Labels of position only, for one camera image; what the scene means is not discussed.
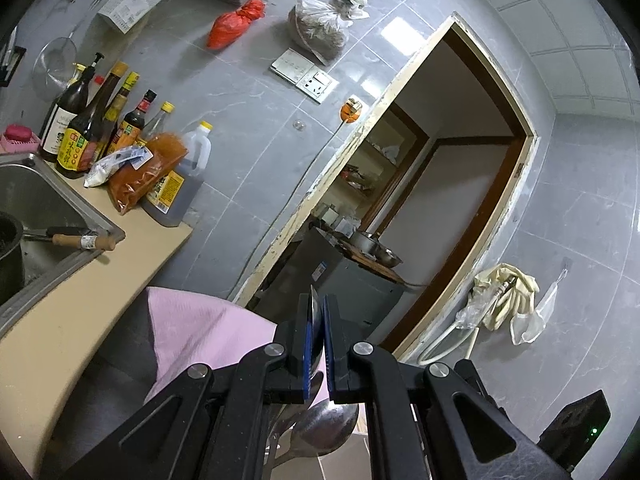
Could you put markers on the cream door frame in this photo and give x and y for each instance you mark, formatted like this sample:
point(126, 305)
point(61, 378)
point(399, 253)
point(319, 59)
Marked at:
point(272, 257)

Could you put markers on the steel bowl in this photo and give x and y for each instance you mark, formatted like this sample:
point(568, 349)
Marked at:
point(377, 250)

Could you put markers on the red plastic bag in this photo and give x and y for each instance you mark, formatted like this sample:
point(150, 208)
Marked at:
point(232, 25)

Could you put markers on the yellow cap sauce bottle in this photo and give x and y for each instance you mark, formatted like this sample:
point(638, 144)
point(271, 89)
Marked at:
point(120, 110)

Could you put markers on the metal spoon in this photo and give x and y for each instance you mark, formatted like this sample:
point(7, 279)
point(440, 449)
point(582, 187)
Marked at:
point(325, 427)
point(345, 460)

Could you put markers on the wooden board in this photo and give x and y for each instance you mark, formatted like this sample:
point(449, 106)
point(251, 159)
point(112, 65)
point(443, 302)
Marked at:
point(380, 272)

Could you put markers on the black pot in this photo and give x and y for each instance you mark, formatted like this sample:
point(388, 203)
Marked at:
point(10, 260)

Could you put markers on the dark pump bottle white label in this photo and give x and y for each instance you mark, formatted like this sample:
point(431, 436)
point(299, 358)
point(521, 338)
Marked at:
point(62, 120)

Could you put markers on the steel sink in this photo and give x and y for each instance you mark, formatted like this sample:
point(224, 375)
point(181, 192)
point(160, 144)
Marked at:
point(40, 195)

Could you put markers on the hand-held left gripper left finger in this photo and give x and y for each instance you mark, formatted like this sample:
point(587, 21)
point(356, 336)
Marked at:
point(308, 350)

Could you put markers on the clear plastic bag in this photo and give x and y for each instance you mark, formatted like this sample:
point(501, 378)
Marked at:
point(472, 310)

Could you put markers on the metal mesh strainer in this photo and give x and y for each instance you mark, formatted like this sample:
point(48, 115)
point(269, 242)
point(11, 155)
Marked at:
point(55, 65)

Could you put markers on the orange spice bag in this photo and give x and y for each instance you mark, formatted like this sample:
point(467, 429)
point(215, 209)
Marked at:
point(145, 175)

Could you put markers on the clear bag of dried goods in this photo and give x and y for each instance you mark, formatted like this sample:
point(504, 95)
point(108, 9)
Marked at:
point(317, 30)

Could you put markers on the white seasoning packet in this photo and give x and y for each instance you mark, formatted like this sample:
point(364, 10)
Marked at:
point(110, 167)

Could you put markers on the brown oil jug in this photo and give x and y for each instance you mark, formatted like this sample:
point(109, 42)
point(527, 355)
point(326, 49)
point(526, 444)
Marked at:
point(182, 180)

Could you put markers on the pink soap dish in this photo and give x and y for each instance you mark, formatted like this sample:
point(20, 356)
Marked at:
point(20, 135)

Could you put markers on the dark bottle red neck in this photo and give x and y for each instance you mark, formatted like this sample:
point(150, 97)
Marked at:
point(132, 127)

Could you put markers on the white paper box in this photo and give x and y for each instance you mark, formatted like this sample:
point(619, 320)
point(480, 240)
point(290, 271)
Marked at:
point(130, 2)

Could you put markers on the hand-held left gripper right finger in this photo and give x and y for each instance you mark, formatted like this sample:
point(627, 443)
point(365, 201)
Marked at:
point(327, 350)

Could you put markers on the dark sauce bottle yellow label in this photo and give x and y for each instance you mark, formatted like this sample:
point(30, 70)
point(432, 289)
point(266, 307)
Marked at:
point(80, 145)

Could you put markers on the white wall switch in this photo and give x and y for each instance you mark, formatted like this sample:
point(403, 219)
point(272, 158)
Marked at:
point(292, 64)

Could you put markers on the white wall socket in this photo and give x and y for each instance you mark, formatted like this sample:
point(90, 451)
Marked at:
point(318, 86)

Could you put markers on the wooden storage shelf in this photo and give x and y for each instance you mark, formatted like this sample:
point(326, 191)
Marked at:
point(380, 150)

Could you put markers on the orange wall hook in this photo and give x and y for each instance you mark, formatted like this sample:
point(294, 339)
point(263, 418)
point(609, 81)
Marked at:
point(350, 112)

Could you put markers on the pink floral tablecloth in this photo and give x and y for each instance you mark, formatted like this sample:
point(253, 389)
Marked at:
point(200, 325)

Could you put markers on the clear bottle yellow cap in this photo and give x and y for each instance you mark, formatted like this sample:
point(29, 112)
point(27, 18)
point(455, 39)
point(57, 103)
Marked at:
point(160, 120)

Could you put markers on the beige kitchen counter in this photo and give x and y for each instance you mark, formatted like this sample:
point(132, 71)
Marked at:
point(90, 320)

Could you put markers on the cream rubber gloves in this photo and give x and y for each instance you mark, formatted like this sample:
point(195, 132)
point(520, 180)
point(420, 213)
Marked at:
point(505, 290)

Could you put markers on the grey cabinet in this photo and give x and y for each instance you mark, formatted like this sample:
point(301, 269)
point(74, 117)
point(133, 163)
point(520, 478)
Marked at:
point(325, 270)

